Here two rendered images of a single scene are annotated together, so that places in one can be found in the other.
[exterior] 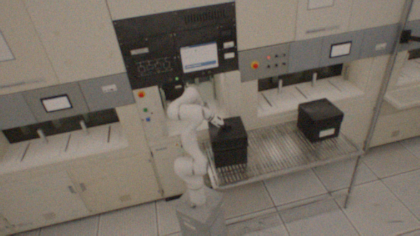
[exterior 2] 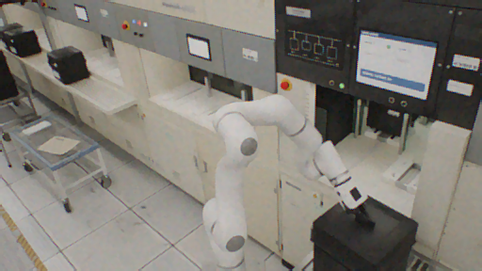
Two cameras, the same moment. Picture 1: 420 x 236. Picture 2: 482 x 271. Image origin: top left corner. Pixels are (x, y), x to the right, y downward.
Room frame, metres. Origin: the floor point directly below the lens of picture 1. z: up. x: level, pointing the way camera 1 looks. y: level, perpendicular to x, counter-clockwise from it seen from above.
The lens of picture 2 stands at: (0.86, -0.75, 2.16)
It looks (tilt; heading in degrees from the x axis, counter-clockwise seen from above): 32 degrees down; 57
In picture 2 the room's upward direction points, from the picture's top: 5 degrees counter-clockwise
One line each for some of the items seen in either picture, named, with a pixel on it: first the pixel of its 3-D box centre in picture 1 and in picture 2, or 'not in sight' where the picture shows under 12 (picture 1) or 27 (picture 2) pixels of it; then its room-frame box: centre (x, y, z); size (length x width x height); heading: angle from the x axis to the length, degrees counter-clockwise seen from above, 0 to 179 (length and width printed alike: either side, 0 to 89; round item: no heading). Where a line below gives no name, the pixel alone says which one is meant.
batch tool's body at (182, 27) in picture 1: (186, 98); (392, 138); (2.47, 0.23, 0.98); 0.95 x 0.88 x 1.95; 9
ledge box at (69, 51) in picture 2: not in sight; (68, 64); (1.47, 2.96, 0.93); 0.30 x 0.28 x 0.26; 96
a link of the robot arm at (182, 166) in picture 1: (188, 172); (223, 230); (1.36, 0.20, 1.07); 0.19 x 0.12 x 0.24; 77
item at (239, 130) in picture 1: (227, 131); (363, 229); (1.80, -0.12, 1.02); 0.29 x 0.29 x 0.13; 4
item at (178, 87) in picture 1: (172, 84); (393, 105); (2.65, 0.36, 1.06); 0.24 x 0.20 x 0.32; 99
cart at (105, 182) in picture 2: not in sight; (61, 157); (1.11, 2.62, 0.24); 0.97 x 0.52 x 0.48; 102
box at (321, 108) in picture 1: (318, 120); not in sight; (1.98, -0.96, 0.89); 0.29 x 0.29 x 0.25; 11
